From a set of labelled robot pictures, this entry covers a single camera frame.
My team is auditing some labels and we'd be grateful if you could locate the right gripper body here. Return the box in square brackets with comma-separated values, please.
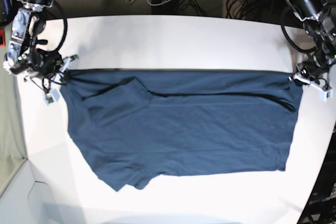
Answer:
[23, 54, 79, 95]

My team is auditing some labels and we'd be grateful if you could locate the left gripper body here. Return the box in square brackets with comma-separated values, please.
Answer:
[288, 61, 331, 92]

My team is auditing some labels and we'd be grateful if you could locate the dark blue t-shirt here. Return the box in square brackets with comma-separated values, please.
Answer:
[60, 70, 303, 191]

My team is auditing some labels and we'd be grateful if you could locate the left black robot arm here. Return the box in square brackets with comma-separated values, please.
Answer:
[280, 0, 335, 97]

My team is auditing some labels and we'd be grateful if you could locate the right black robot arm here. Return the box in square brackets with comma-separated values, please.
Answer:
[3, 0, 78, 103]

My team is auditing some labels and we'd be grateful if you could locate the red black clamp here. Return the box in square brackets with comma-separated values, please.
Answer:
[0, 28, 6, 48]

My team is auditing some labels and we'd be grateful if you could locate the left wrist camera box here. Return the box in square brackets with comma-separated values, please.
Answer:
[319, 89, 333, 102]

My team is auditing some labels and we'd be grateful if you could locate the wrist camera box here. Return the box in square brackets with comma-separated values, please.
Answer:
[43, 90, 60, 105]
[319, 89, 333, 102]

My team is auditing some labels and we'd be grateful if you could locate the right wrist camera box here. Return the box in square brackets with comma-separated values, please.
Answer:
[43, 90, 60, 105]

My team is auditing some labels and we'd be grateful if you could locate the blue handled tool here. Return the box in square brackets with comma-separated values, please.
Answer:
[3, 0, 12, 16]

